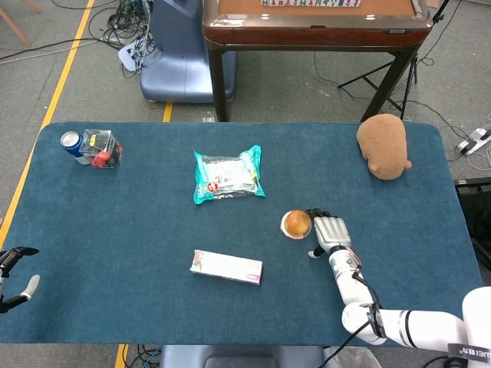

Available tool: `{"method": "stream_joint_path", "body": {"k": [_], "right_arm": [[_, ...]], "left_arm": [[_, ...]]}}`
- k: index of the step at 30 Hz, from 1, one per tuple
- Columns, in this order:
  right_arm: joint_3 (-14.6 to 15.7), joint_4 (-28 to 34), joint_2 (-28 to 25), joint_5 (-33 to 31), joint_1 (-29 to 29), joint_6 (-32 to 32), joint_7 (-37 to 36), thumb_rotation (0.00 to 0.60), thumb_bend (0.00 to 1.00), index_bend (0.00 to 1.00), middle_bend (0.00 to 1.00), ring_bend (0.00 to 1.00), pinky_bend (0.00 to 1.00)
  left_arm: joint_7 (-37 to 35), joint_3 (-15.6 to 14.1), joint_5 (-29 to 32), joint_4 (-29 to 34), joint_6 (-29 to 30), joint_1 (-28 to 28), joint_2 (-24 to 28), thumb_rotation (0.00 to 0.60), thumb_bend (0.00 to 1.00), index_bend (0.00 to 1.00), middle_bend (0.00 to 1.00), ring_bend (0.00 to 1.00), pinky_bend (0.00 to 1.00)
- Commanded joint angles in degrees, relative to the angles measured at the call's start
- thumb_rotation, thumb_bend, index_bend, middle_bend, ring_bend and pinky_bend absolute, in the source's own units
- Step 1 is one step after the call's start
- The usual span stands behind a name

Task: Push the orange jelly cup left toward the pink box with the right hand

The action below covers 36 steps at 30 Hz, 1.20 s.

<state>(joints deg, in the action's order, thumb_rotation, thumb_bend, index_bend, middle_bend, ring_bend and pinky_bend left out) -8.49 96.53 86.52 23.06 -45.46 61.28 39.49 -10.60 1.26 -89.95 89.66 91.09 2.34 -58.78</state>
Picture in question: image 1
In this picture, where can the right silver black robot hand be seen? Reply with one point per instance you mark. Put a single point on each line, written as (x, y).
(331, 230)

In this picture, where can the left black grey robot hand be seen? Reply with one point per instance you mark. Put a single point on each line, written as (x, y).
(9, 258)

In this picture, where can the orange jelly cup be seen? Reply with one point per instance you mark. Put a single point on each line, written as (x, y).
(296, 224)

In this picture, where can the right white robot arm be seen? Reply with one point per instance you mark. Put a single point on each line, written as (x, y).
(414, 324)

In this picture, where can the floral pink toothpaste box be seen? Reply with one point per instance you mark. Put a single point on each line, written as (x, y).
(226, 266)

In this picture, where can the clear box with red toy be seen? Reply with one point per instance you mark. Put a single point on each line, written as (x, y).
(101, 149)

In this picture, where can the brown plush toy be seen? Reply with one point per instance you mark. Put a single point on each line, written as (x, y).
(383, 147)

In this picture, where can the teal clear snack bag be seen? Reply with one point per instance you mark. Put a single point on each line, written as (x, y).
(228, 176)

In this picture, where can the blue soda can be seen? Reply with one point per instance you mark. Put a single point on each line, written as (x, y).
(72, 143)

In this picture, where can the black equipment stand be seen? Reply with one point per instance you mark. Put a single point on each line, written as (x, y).
(475, 214)

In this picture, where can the blue table cloth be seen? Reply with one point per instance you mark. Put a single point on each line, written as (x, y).
(153, 237)

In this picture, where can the blue-grey robot torso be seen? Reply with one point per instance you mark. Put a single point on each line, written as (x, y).
(238, 357)

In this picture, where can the black tripod stand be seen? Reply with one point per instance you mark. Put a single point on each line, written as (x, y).
(403, 82)

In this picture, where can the brown mahjong table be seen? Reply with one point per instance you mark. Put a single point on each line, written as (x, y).
(314, 30)

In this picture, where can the upright mahjong tile row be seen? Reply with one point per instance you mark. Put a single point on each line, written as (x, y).
(310, 3)

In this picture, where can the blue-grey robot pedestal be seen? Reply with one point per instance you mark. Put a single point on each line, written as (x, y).
(180, 57)

